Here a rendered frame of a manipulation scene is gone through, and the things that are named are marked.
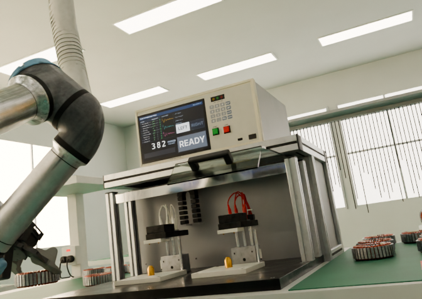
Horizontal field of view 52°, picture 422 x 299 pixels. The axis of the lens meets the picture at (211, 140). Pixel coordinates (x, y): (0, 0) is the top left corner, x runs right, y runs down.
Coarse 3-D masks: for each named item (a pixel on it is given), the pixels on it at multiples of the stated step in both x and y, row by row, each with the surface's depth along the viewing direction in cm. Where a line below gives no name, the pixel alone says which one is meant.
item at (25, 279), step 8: (24, 272) 117; (32, 272) 111; (40, 272) 112; (48, 272) 112; (16, 280) 111; (24, 280) 110; (32, 280) 110; (40, 280) 110; (48, 280) 112; (56, 280) 114
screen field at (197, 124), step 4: (196, 120) 139; (200, 120) 138; (176, 124) 142; (180, 124) 141; (184, 124) 141; (188, 124) 140; (192, 124) 139; (196, 124) 139; (200, 124) 138; (204, 124) 138; (176, 128) 142; (180, 128) 141; (184, 128) 141; (188, 128) 140; (192, 128) 139; (196, 128) 139; (176, 132) 142; (180, 132) 141
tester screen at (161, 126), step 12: (180, 108) 142; (192, 108) 140; (144, 120) 147; (156, 120) 145; (168, 120) 143; (180, 120) 142; (192, 120) 140; (204, 120) 138; (144, 132) 147; (156, 132) 145; (168, 132) 143; (192, 132) 139; (144, 144) 146; (168, 144) 142; (156, 156) 144
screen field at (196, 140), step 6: (198, 132) 138; (204, 132) 137; (180, 138) 141; (186, 138) 140; (192, 138) 139; (198, 138) 138; (204, 138) 137; (180, 144) 140; (186, 144) 139; (192, 144) 138; (198, 144) 138; (204, 144) 137; (180, 150) 140; (186, 150) 139
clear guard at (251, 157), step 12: (240, 156) 104; (252, 156) 102; (264, 156) 119; (276, 156) 122; (288, 156) 128; (180, 168) 111; (204, 168) 107; (216, 168) 104; (228, 168) 102; (240, 168) 101; (252, 168) 99; (168, 180) 109; (180, 180) 107; (192, 180) 105
